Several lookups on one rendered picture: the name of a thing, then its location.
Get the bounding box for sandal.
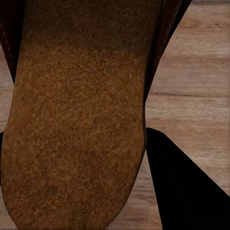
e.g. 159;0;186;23
0;0;192;230

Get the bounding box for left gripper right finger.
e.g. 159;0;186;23
146;127;230;230

